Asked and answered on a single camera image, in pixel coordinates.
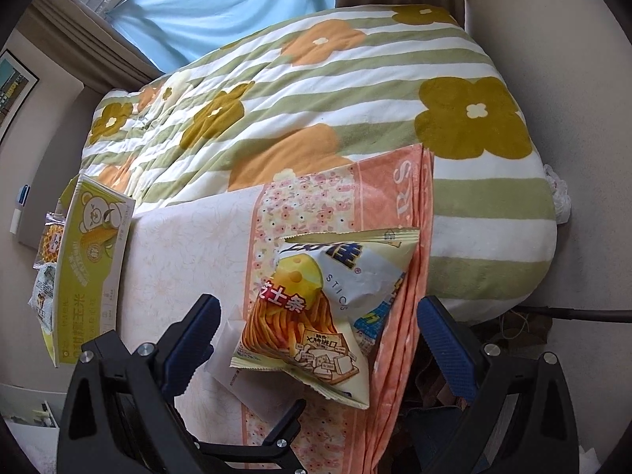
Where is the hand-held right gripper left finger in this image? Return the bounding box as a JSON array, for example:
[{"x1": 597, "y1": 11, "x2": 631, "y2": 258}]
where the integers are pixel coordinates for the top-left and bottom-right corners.
[{"x1": 56, "y1": 293, "x2": 307, "y2": 474}]

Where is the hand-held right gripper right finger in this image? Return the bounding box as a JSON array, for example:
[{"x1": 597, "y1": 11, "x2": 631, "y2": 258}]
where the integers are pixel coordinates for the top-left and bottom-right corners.
[{"x1": 417, "y1": 295, "x2": 581, "y2": 474}]

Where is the cheese stick snack bag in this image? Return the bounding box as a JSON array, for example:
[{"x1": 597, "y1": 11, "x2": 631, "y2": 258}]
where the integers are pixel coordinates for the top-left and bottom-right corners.
[{"x1": 229, "y1": 227, "x2": 421, "y2": 410}]

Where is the green white cardboard box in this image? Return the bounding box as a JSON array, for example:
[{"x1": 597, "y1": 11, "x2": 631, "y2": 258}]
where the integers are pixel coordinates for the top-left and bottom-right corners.
[{"x1": 47, "y1": 174, "x2": 136, "y2": 369}]

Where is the grey white packet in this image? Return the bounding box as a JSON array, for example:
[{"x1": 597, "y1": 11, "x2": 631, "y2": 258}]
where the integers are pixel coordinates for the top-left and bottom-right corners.
[{"x1": 30, "y1": 263, "x2": 62, "y2": 333}]

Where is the clear waffle snack packet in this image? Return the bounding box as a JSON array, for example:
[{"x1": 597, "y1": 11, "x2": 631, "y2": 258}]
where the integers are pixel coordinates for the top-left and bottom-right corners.
[{"x1": 34, "y1": 212, "x2": 67, "y2": 270}]

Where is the clear plastic packet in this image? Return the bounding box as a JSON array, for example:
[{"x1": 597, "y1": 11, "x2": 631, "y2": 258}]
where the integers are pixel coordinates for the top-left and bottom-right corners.
[{"x1": 205, "y1": 306, "x2": 297, "y2": 420}]

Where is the pink floral cloth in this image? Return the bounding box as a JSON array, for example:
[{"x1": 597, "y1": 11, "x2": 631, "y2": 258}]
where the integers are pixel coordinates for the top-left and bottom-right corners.
[{"x1": 118, "y1": 143, "x2": 435, "y2": 474}]

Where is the black pole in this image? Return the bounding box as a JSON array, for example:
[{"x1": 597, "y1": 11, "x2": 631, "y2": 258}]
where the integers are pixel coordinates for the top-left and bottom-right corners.
[{"x1": 513, "y1": 306, "x2": 632, "y2": 324}]

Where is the white shelf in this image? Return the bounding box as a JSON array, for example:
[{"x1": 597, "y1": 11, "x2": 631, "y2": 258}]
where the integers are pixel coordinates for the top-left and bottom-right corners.
[{"x1": 0, "y1": 385, "x2": 65, "y2": 430}]

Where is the white plastic bag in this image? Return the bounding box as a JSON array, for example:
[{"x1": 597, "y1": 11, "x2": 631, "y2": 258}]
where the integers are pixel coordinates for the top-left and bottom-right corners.
[{"x1": 543, "y1": 164, "x2": 572, "y2": 225}]

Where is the striped floral blanket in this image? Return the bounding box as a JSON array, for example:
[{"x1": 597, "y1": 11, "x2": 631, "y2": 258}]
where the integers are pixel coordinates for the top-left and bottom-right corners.
[{"x1": 79, "y1": 4, "x2": 559, "y2": 327}]

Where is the framed houses picture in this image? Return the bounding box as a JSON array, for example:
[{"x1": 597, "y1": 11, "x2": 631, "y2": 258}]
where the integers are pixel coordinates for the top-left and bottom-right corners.
[{"x1": 0, "y1": 49, "x2": 39, "y2": 144}]

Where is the light blue sheet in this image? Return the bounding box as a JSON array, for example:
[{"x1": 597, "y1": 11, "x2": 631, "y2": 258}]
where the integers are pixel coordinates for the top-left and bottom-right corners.
[{"x1": 106, "y1": 0, "x2": 339, "y2": 77}]

